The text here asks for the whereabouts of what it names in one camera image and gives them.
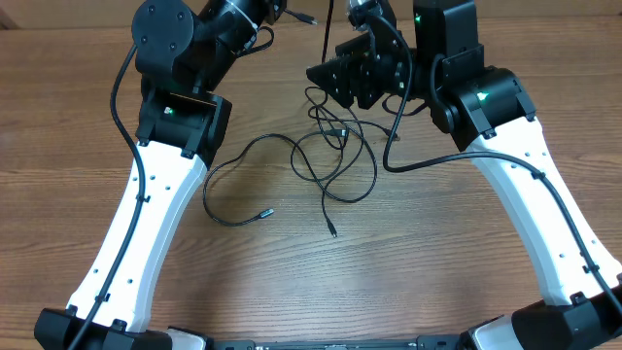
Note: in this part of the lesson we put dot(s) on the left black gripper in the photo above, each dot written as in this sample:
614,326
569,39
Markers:
273,9

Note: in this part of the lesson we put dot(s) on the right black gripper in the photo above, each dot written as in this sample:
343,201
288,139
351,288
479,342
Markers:
350,71

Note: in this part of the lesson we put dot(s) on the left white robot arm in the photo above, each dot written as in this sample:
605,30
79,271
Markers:
181,57

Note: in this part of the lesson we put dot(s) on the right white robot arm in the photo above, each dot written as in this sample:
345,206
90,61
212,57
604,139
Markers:
493,122

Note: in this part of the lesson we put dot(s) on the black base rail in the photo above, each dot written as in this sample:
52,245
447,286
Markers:
421,342

